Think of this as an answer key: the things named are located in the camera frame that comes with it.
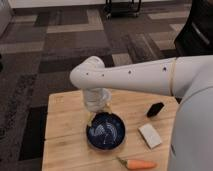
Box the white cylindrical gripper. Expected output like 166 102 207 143
83 88 112 126

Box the orange carrot shaped pepper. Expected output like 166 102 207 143
118 158 157 170

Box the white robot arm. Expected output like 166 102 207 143
70 55 213 171

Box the dark blue patterned bowl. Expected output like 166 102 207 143
86 112 126 150

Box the white rectangular sponge block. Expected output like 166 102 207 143
138 124 162 149

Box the small black box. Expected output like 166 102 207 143
147 102 164 118

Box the black wheeled cart base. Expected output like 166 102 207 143
103 0 142 19

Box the black office chair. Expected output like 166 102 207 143
174 0 213 56

